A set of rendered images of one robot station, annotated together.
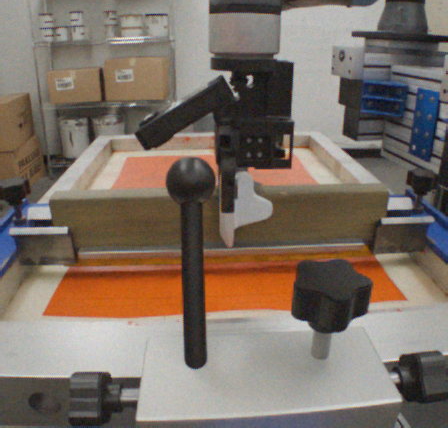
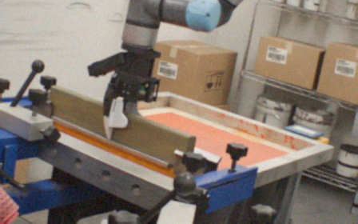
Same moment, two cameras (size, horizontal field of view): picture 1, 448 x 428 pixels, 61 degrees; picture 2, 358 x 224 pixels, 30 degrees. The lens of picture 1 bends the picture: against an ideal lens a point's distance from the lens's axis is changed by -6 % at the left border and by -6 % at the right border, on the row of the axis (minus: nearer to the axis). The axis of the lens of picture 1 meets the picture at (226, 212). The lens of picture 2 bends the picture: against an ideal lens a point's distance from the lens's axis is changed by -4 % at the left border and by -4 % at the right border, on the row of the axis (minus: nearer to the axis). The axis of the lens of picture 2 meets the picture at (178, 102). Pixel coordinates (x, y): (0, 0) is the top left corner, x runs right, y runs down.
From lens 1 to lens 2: 1.19 m
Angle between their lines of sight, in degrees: 37
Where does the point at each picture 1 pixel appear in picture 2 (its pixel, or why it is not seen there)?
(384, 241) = (179, 167)
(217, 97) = (117, 59)
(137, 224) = (78, 112)
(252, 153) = (125, 91)
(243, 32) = (127, 33)
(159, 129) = (94, 67)
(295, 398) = (16, 114)
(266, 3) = (139, 22)
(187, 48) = not seen: outside the picture
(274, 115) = (139, 75)
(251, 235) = (121, 138)
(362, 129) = not seen: outside the picture
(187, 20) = not seen: outside the picture
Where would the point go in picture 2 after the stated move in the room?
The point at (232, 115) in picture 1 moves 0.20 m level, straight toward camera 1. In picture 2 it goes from (122, 70) to (52, 71)
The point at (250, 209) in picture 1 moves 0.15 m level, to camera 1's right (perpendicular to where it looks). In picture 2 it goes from (117, 119) to (170, 141)
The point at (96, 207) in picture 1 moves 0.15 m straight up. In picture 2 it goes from (65, 97) to (76, 34)
